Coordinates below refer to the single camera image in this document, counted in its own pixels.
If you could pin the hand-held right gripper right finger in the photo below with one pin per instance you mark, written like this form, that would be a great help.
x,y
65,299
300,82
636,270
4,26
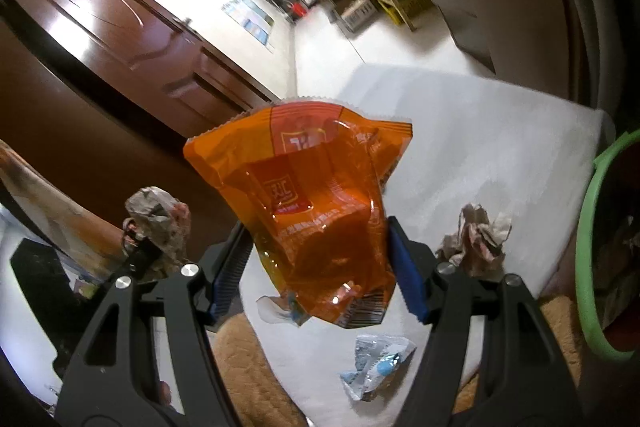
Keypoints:
x,y
410,277

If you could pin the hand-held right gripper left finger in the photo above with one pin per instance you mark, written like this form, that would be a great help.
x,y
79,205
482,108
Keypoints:
x,y
230,279

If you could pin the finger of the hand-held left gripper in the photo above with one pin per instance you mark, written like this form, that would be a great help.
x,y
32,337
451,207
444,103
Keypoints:
x,y
142,257

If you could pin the orange snack bag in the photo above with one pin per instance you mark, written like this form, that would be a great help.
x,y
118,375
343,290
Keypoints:
x,y
310,207

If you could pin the green rimmed bin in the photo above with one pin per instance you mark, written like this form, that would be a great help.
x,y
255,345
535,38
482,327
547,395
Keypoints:
x,y
585,257

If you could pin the small white wrapper scrap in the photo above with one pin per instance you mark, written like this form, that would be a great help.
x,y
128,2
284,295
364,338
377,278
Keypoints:
x,y
272,307

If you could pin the crumpled white pink paper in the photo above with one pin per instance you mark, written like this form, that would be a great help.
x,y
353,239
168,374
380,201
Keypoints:
x,y
475,237

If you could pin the silver and blue wrapper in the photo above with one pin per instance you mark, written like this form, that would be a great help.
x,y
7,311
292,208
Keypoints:
x,y
375,362

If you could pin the brown wooden door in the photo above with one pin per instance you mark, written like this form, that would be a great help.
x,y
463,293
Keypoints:
x,y
100,22

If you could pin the yellow plastic crate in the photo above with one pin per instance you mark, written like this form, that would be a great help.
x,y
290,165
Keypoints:
x,y
407,6

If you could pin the red bucket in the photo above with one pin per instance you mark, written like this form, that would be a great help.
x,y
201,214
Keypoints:
x,y
298,10

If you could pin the wall poster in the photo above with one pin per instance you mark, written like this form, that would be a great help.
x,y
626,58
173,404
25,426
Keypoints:
x,y
249,22

